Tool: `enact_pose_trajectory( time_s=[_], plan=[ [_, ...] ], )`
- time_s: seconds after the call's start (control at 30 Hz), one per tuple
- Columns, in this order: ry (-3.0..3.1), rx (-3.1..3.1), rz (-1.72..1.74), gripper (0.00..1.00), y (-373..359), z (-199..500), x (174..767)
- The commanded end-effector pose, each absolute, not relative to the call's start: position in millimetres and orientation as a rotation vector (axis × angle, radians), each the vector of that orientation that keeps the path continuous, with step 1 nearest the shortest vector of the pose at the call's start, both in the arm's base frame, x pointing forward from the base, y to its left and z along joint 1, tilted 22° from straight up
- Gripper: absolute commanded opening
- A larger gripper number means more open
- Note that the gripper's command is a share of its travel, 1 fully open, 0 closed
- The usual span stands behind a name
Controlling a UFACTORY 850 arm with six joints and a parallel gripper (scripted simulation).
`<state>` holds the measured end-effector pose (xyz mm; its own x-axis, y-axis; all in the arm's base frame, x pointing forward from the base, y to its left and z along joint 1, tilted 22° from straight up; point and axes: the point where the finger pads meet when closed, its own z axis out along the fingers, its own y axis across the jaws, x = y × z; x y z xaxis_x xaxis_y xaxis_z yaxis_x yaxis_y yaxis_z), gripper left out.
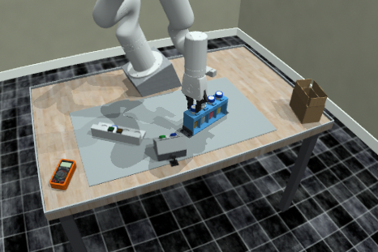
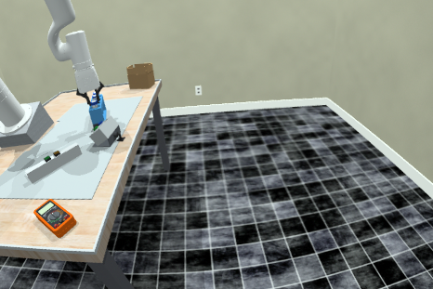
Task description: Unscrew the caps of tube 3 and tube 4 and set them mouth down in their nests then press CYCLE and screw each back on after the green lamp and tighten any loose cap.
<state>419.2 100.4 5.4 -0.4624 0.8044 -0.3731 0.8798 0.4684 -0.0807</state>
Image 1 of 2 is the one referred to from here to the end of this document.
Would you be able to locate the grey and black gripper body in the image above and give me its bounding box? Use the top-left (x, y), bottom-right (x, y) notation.
top-left (182, 72), bottom-right (207, 100)

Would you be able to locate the orange digital multimeter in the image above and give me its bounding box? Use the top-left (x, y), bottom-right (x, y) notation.
top-left (49, 159), bottom-right (76, 190)

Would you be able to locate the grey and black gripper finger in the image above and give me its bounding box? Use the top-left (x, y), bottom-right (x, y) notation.
top-left (185, 95), bottom-right (194, 109)
top-left (195, 91), bottom-right (208, 113)

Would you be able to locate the small open brown cardboard box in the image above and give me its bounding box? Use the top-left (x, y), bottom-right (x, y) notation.
top-left (289, 79), bottom-right (327, 124)

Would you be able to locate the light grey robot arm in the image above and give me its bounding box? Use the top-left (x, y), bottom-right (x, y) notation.
top-left (92, 0), bottom-right (217, 79)

